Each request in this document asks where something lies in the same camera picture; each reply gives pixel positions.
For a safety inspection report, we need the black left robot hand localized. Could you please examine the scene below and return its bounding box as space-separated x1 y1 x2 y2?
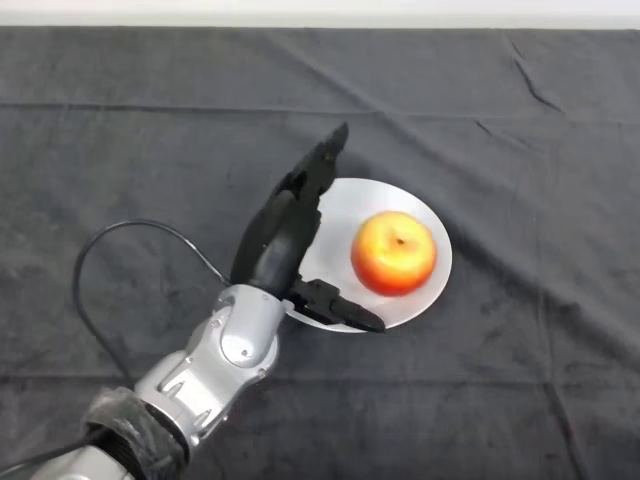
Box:
229 122 387 334

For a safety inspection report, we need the red yellow apple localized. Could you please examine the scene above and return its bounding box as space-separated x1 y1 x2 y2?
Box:
350 210 439 297

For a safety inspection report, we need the white round plate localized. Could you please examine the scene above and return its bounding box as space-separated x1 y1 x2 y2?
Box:
281 177 454 334

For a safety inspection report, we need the black table cloth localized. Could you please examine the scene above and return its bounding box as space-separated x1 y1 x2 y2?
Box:
0 24 640 480

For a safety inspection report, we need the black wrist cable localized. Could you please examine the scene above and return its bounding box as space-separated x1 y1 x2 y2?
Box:
0 220 232 480

